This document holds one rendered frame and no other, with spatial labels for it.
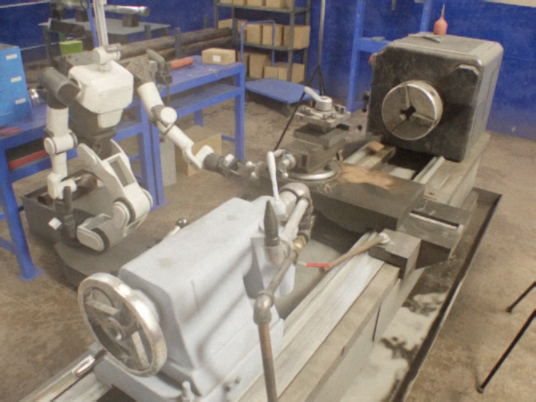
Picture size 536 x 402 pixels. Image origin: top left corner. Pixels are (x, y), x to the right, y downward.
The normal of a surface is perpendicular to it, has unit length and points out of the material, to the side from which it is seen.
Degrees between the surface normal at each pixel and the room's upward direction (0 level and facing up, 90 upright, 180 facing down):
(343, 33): 90
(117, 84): 62
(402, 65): 90
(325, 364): 0
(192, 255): 0
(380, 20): 90
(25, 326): 0
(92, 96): 96
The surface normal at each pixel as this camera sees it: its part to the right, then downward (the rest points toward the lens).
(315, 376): 0.03, -0.87
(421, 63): -0.55, 0.40
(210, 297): 0.81, 0.07
